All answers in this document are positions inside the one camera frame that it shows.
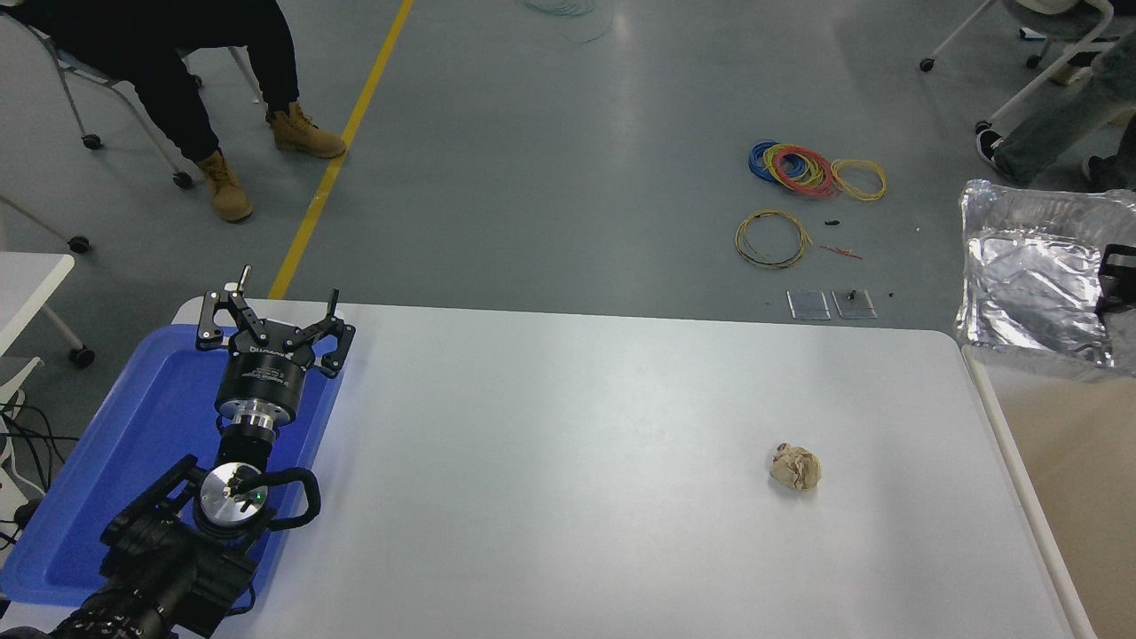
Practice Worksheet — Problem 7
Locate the white-legged wheeled chair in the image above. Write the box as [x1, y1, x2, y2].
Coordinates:
[919, 0, 1136, 137]

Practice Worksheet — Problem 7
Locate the crumpled tan paper ball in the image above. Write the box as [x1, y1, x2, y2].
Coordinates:
[769, 443, 823, 492]

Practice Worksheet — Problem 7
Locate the yellow and black cable coil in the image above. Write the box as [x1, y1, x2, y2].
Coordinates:
[735, 209, 813, 270]

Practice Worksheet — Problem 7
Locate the white side table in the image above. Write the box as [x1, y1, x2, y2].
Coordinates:
[0, 251, 96, 370]

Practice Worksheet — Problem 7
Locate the blue plastic tray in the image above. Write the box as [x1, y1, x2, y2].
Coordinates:
[0, 324, 347, 607]

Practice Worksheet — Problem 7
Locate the black floor cable bundle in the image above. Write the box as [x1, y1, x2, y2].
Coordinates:
[0, 390, 83, 547]

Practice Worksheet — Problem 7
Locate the grey caster leg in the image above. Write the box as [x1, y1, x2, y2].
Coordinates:
[0, 191, 91, 255]

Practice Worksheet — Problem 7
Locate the standing person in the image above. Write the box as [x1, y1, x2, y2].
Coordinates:
[976, 31, 1136, 193]

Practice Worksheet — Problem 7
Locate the teal cable coil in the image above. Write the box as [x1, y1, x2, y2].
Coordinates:
[522, 0, 613, 43]

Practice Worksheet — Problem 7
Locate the grey wheeled chair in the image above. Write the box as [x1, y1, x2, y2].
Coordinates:
[18, 18, 267, 190]

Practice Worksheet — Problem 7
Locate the silver foil tray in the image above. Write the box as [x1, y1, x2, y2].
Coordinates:
[954, 179, 1136, 381]

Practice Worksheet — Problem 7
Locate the large pale bin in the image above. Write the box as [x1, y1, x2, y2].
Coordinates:
[963, 344, 1136, 639]

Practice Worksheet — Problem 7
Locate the seated person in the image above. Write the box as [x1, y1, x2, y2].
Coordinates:
[0, 0, 348, 224]

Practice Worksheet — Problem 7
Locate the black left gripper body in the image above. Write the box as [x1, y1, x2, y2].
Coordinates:
[216, 330, 317, 420]

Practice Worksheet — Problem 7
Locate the blue cable coil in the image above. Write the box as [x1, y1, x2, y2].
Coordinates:
[748, 140, 804, 185]

